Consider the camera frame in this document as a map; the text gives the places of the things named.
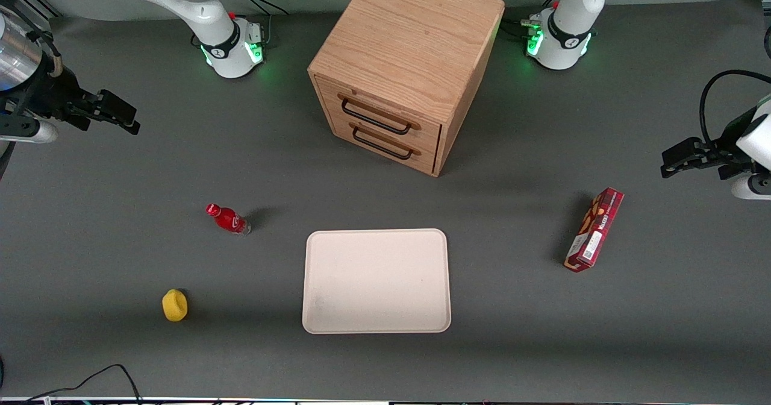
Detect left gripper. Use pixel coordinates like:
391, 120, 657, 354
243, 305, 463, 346
661, 138, 751, 180

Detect yellow lemon toy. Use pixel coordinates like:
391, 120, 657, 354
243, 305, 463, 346
162, 289, 189, 322

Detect wooden drawer cabinet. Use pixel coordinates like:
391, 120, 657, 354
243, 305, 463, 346
307, 0, 505, 178

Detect black cables at right arm base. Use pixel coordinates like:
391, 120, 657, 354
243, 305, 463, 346
231, 0, 290, 47

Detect black cable loop on left arm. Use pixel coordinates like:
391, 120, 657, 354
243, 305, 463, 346
699, 70, 771, 148

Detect black cables at left arm base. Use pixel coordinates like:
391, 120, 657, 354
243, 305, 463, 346
500, 0, 562, 39

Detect black cables at arm base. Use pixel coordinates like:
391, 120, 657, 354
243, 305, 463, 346
231, 0, 290, 47
500, 0, 562, 39

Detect black cable on table edge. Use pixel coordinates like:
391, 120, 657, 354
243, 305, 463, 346
24, 364, 143, 405

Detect red soda bottle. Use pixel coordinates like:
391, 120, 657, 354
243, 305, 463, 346
205, 203, 252, 236

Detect wooden drawer with black handle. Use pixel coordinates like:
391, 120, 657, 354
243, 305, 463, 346
313, 75, 443, 152
328, 113, 440, 175

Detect beige rectangular tray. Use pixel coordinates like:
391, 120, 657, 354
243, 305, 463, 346
302, 228, 452, 334

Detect red snack box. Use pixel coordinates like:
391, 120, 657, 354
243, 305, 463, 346
564, 187, 625, 273

